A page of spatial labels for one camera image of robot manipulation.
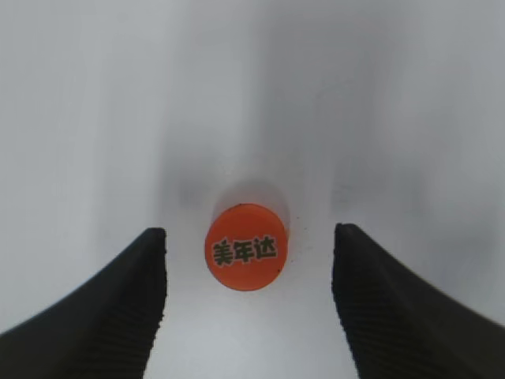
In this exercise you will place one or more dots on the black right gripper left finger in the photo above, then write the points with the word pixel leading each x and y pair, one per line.
pixel 106 328

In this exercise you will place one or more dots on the orange bottle cap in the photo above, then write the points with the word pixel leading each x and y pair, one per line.
pixel 246 247

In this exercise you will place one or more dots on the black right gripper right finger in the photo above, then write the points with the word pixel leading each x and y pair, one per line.
pixel 397 325

